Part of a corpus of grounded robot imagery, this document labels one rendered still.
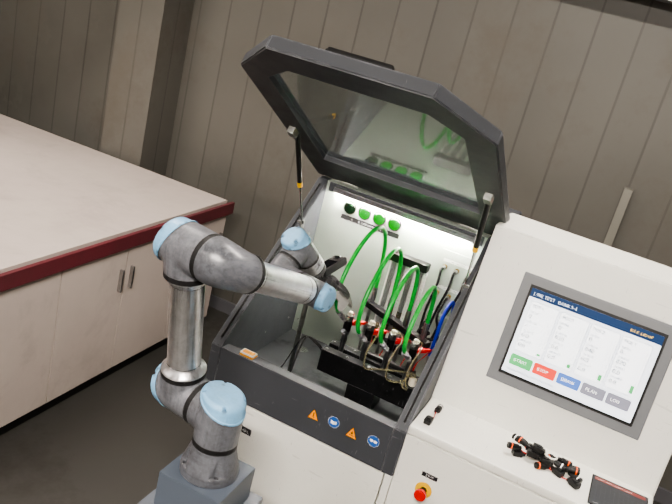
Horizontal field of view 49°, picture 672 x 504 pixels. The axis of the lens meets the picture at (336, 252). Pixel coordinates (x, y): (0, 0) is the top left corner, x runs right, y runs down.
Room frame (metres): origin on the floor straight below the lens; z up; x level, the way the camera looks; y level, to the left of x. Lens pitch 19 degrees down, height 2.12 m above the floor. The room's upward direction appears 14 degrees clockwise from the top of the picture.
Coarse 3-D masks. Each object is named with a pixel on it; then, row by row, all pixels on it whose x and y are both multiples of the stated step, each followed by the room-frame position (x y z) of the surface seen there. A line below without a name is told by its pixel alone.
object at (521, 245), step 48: (528, 240) 2.21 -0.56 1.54; (576, 240) 2.30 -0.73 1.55; (480, 288) 2.20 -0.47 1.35; (576, 288) 2.13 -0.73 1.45; (624, 288) 2.09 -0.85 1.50; (480, 336) 2.15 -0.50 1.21; (480, 384) 2.10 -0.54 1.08; (528, 432) 2.01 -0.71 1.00; (576, 432) 1.98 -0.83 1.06; (432, 480) 1.87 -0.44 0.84; (480, 480) 1.83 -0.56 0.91; (624, 480) 1.91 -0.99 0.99
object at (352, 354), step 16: (336, 352) 2.25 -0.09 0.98; (352, 352) 2.28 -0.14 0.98; (320, 368) 2.25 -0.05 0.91; (336, 368) 2.23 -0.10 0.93; (352, 368) 2.21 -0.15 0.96; (352, 384) 2.20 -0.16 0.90; (368, 384) 2.18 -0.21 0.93; (384, 384) 2.17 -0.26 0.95; (400, 384) 2.15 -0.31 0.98; (352, 400) 2.20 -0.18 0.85; (368, 400) 2.18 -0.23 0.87; (400, 400) 2.14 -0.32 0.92
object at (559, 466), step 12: (516, 444) 1.90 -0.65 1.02; (528, 444) 1.92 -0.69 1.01; (516, 456) 1.89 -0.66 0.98; (528, 456) 1.91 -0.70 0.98; (540, 456) 1.88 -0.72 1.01; (552, 456) 1.91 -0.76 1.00; (540, 468) 1.85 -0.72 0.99; (552, 468) 1.86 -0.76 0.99; (564, 468) 1.85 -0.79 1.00; (576, 468) 1.86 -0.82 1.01; (576, 480) 1.82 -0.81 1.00
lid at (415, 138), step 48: (288, 48) 1.86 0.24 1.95; (288, 96) 2.16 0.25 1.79; (336, 96) 2.00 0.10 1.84; (384, 96) 1.82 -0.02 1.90; (432, 96) 1.72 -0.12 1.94; (336, 144) 2.36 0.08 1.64; (384, 144) 2.17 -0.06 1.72; (432, 144) 2.01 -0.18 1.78; (480, 144) 1.83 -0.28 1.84; (384, 192) 2.55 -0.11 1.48; (432, 192) 2.38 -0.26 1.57; (480, 192) 2.13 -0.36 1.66
